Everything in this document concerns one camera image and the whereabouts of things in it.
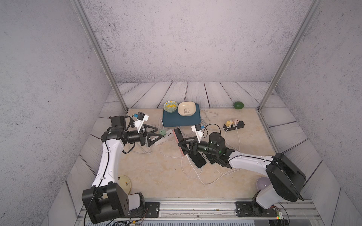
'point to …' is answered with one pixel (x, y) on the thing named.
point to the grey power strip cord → (210, 117)
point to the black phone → (198, 159)
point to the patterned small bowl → (170, 106)
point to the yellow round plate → (124, 183)
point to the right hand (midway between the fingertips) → (182, 143)
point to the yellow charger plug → (228, 123)
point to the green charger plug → (162, 132)
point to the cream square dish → (186, 108)
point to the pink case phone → (179, 138)
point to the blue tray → (174, 119)
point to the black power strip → (240, 124)
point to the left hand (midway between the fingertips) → (159, 133)
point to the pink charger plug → (235, 121)
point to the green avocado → (238, 105)
